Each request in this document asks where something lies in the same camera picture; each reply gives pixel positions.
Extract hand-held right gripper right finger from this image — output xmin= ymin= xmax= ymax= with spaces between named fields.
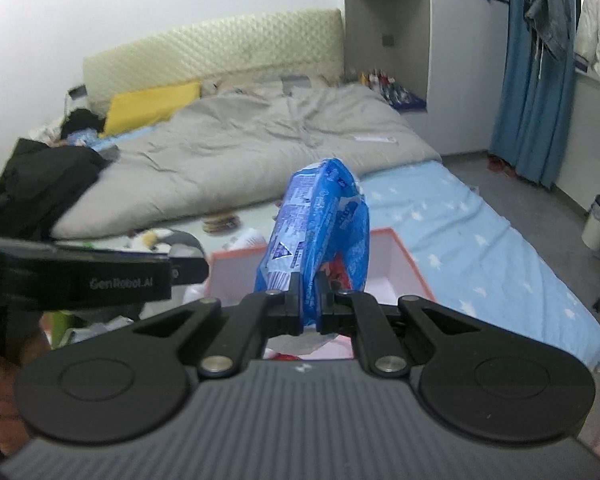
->
xmin=316 ymin=272 xmax=483 ymax=378

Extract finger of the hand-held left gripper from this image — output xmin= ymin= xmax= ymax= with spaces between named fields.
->
xmin=169 ymin=255 xmax=210 ymax=287

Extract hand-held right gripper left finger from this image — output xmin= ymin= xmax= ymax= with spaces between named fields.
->
xmin=132 ymin=275 xmax=304 ymax=379

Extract pink cardboard box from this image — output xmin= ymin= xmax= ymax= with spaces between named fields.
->
xmin=206 ymin=227 xmax=437 ymax=362

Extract blue snack bag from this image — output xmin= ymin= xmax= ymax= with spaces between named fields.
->
xmin=254 ymin=157 xmax=371 ymax=329

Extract person's left hand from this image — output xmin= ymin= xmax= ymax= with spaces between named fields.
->
xmin=0 ymin=310 xmax=56 ymax=462

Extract grey white penguin plush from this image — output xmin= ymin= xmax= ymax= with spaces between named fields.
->
xmin=122 ymin=227 xmax=207 ymax=262

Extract fruit printed sheet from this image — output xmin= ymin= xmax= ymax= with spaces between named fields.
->
xmin=42 ymin=199 xmax=284 ymax=351

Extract black jacket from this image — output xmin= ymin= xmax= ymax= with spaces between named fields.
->
xmin=0 ymin=137 xmax=112 ymax=242

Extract grey duvet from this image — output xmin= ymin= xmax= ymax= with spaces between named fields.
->
xmin=50 ymin=82 xmax=444 ymax=241

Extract light blue star sheet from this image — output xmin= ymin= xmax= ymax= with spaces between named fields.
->
xmin=357 ymin=160 xmax=600 ymax=374

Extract yellow pillow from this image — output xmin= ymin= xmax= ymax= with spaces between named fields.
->
xmin=102 ymin=81 xmax=203 ymax=136

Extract cream quilted headboard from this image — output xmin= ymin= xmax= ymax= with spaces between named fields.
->
xmin=82 ymin=8 xmax=344 ymax=117

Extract red slippers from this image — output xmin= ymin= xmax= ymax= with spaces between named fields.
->
xmin=486 ymin=154 xmax=519 ymax=177

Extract row of small bottles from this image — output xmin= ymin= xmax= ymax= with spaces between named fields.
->
xmin=357 ymin=67 xmax=414 ymax=106

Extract white grey cabinet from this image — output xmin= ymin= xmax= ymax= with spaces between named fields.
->
xmin=342 ymin=0 xmax=511 ymax=159

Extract blue curtain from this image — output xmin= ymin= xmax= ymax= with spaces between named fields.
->
xmin=489 ymin=0 xmax=582 ymax=191

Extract hanging grey blue garment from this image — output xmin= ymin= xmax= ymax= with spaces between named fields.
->
xmin=522 ymin=0 xmax=579 ymax=62

